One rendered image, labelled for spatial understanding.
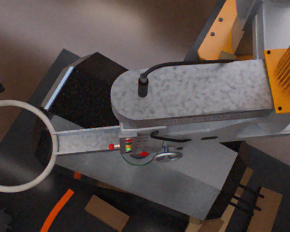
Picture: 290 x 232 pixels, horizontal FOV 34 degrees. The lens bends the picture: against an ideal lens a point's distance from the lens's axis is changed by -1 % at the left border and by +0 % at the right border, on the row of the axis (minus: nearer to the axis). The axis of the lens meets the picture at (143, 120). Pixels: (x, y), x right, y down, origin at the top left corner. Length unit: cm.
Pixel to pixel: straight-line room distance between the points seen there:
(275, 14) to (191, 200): 115
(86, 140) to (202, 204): 78
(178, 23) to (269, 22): 171
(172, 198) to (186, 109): 102
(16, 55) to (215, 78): 230
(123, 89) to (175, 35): 209
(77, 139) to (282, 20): 120
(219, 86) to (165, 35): 204
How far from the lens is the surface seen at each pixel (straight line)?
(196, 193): 279
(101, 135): 255
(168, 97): 193
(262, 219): 354
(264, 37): 238
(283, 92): 201
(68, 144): 256
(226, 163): 279
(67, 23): 405
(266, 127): 239
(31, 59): 394
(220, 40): 312
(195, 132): 222
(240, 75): 201
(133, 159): 269
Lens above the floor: 349
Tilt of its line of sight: 72 degrees down
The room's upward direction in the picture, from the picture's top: 5 degrees clockwise
